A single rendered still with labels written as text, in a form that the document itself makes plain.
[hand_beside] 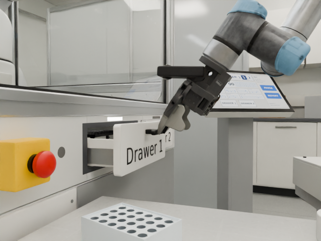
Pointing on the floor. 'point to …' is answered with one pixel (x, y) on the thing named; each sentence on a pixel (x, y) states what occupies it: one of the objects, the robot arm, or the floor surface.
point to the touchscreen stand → (235, 164)
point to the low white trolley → (190, 224)
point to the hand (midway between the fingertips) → (161, 127)
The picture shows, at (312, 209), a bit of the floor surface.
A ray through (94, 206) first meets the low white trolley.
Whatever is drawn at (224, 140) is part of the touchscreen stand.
